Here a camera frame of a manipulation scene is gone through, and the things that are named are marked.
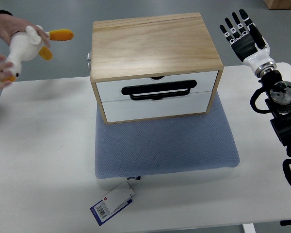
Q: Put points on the person right hand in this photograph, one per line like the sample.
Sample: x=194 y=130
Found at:
x=10 y=25

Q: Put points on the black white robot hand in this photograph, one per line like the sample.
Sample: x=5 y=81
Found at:
x=248 y=44

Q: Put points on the white drawer black handle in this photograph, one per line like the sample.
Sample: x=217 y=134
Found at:
x=125 y=89

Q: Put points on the cardboard box corner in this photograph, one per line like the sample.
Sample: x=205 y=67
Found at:
x=278 y=4

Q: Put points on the wooden drawer cabinet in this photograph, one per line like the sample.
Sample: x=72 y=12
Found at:
x=152 y=47

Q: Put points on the white table leg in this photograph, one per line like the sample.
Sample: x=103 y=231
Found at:
x=249 y=228

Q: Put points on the metal bracket behind cabinet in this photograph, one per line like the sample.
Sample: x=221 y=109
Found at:
x=89 y=61

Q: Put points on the black table control panel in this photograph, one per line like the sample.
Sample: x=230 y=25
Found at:
x=285 y=222

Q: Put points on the white plush duck toy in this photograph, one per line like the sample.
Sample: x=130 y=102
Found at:
x=25 y=46

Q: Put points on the blue mesh cushion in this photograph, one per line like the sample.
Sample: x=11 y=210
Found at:
x=163 y=146

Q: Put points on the white blue product tag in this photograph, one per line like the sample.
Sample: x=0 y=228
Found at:
x=112 y=203

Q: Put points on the white lower drawer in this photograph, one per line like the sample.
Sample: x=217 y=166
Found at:
x=128 y=110

